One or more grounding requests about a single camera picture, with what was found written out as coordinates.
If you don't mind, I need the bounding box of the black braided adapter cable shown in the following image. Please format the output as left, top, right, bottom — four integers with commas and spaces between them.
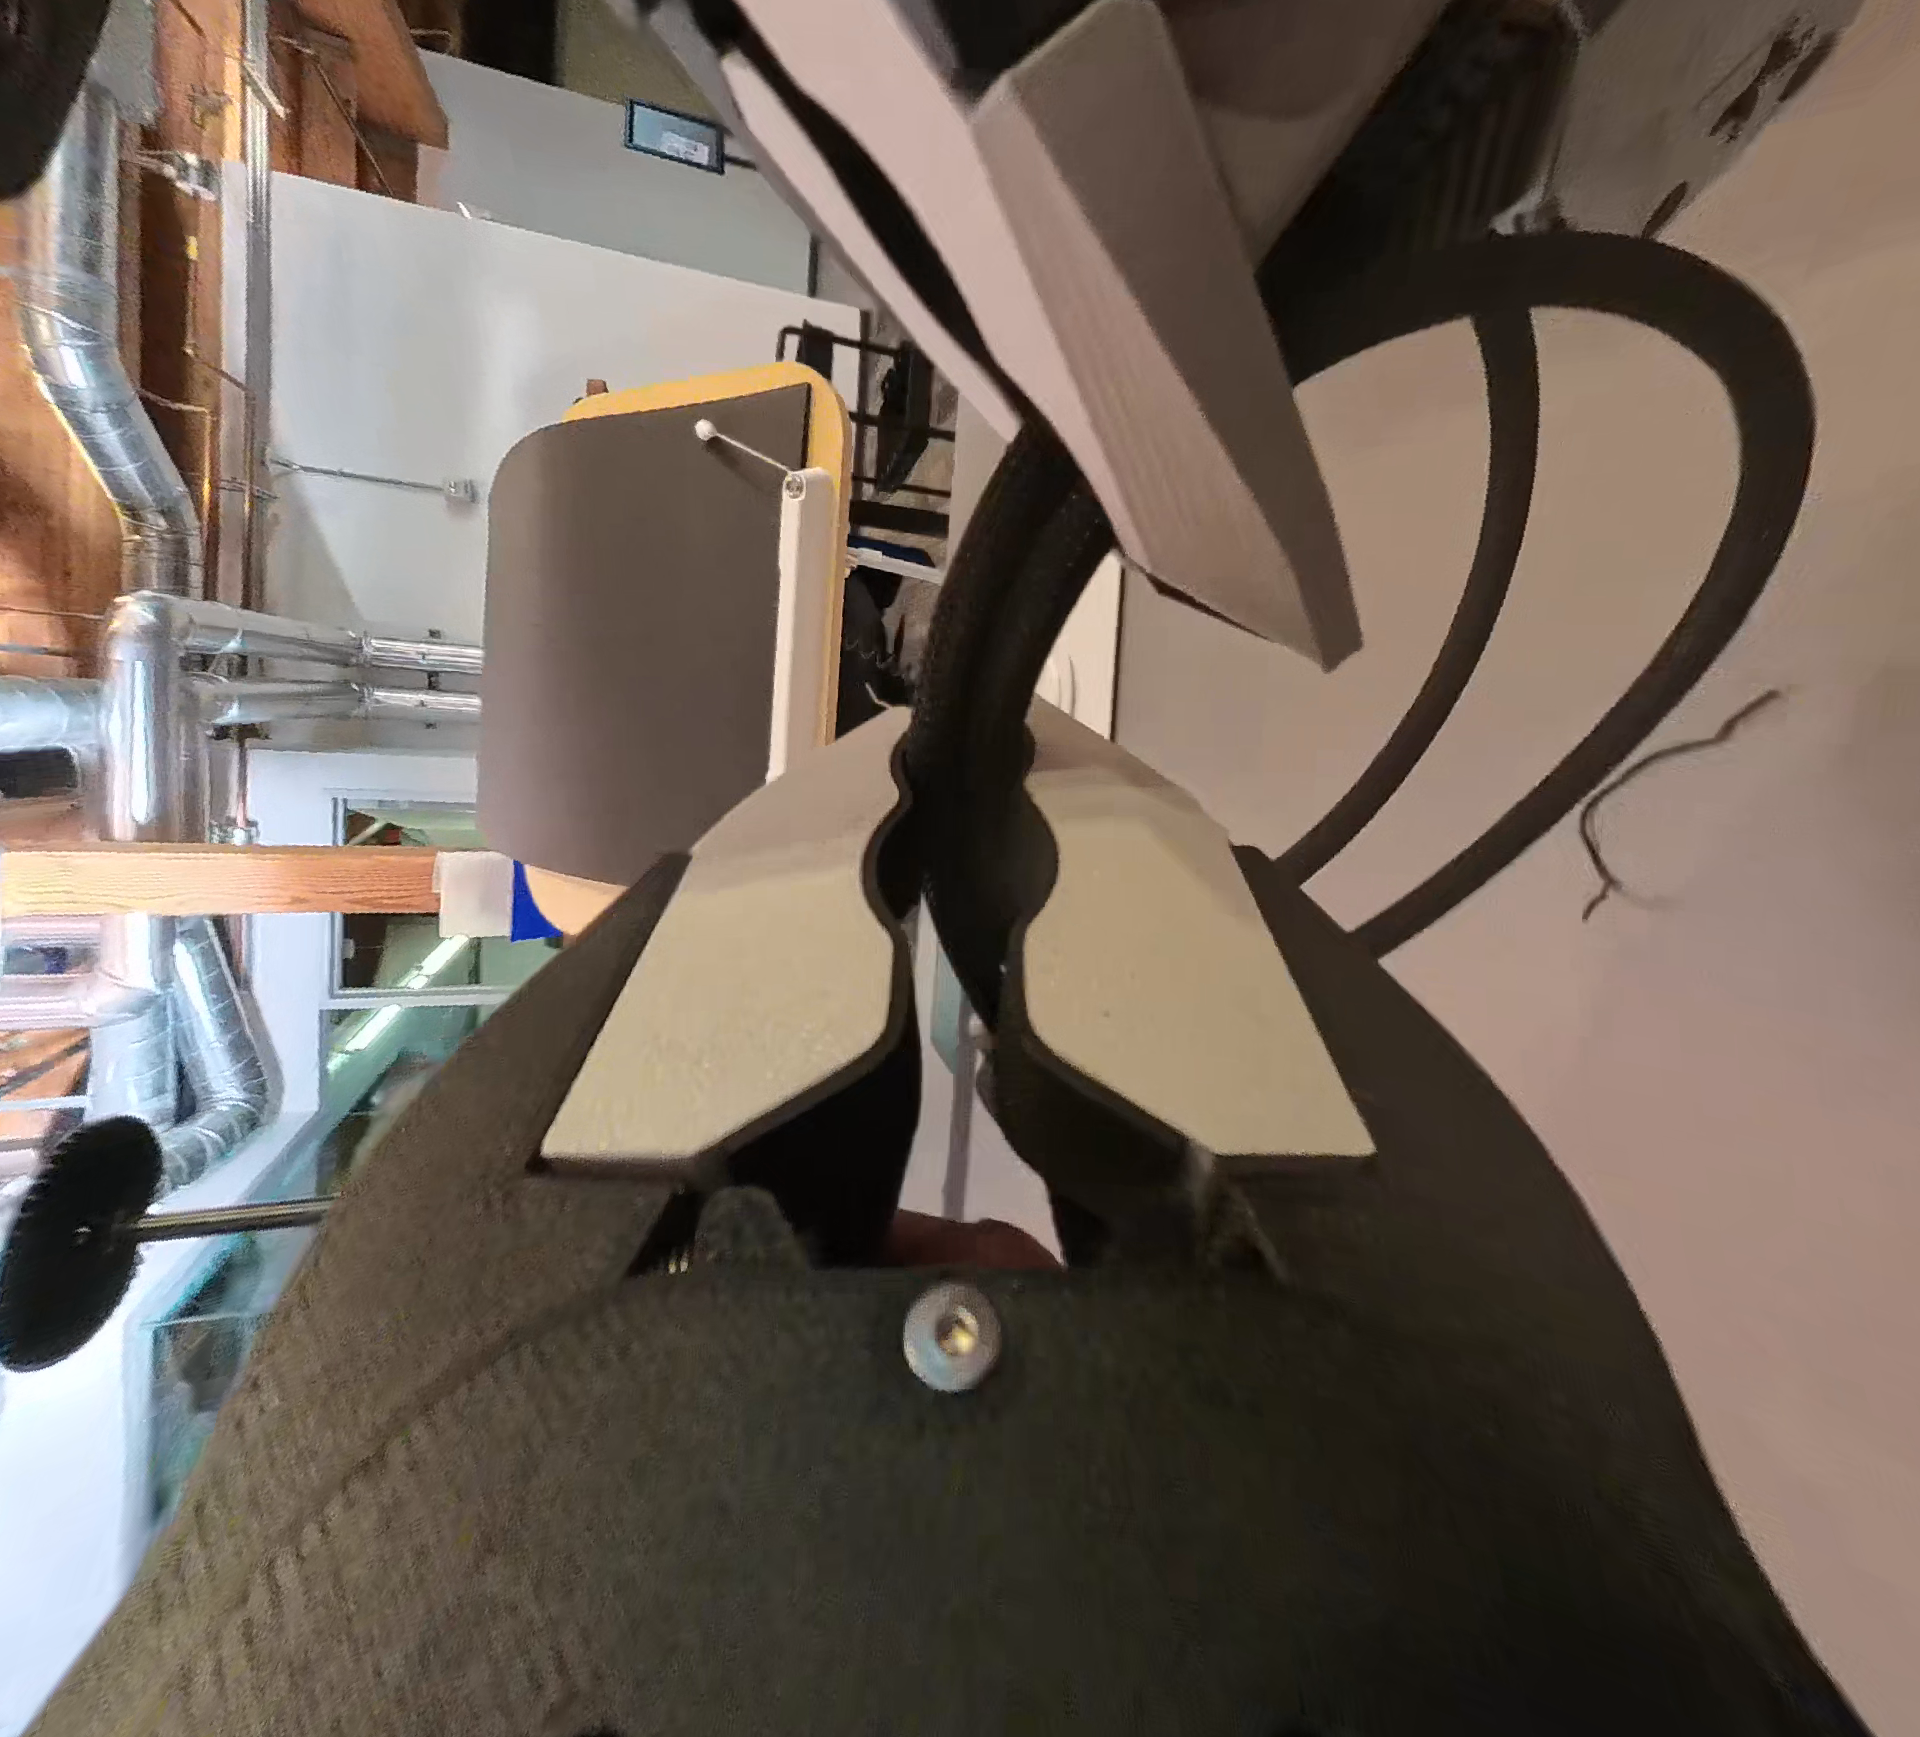
914, 227, 1818, 1018

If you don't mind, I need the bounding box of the silver ventilation duct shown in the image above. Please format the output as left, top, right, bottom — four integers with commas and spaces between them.
0, 85, 486, 1176

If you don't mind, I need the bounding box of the blue and white tape block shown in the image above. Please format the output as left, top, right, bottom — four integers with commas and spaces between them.
435, 856, 571, 941

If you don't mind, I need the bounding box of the large black panel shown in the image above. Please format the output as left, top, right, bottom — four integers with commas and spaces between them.
477, 384, 821, 886

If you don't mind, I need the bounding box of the black thread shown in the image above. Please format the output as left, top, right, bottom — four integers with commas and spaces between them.
1579, 687, 1789, 927

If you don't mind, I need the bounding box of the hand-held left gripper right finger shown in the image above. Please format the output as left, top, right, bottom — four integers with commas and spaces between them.
982, 702, 1380, 1169

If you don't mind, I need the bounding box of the black disc on rod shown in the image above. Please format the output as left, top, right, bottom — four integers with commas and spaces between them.
0, 1115, 340, 1370

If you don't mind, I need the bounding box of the wooden ceiling beam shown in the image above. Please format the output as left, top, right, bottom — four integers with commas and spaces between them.
0, 845, 486, 927

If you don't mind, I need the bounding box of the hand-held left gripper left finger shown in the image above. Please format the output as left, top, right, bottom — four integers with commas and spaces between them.
537, 708, 921, 1184

